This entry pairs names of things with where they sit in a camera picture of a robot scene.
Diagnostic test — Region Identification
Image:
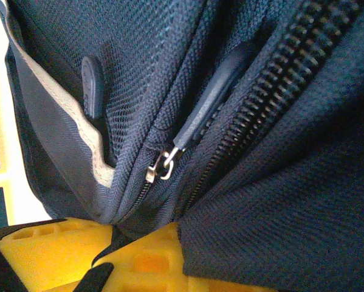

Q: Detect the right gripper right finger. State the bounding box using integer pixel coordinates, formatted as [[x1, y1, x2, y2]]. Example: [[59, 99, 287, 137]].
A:
[[93, 221, 280, 292]]

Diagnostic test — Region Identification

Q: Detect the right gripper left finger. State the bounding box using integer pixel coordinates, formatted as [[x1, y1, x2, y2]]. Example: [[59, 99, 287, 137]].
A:
[[0, 218, 114, 292]]

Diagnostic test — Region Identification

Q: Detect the navy blue backpack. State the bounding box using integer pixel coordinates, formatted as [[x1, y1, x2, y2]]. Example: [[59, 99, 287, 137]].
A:
[[0, 0, 364, 292]]

